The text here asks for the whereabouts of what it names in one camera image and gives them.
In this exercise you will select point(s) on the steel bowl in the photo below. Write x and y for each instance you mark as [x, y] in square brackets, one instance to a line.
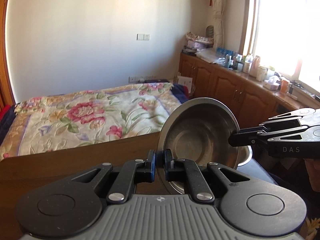
[199, 130]

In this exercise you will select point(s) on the folded floral cloth pile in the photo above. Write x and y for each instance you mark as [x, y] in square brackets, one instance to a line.
[196, 42]

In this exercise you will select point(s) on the wall socket strip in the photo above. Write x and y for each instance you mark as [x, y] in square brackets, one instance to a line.
[141, 79]

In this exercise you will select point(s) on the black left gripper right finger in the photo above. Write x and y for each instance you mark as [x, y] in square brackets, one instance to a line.
[197, 180]

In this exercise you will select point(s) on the patterned curtain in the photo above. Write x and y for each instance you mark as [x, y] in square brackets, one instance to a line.
[218, 9]

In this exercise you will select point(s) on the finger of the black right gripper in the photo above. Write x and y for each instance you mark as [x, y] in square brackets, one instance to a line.
[246, 136]

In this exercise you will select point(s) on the white paper bag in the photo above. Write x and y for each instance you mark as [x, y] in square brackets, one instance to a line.
[185, 81]

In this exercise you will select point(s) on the wooden louvered wardrobe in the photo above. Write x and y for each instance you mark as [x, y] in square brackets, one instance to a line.
[7, 97]

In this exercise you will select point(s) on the wooden cabinet row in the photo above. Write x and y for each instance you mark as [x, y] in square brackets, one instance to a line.
[250, 102]

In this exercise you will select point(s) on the dark blue blanket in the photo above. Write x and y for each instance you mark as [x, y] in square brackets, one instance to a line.
[180, 92]

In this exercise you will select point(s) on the clutter of bottles on counter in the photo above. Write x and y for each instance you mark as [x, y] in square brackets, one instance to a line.
[251, 65]

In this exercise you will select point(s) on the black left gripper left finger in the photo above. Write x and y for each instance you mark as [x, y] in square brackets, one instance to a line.
[116, 184]

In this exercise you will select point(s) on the white wall switch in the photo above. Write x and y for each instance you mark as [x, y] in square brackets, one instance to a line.
[143, 37]

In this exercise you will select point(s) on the floral bedspread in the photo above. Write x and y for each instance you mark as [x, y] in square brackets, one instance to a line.
[59, 122]

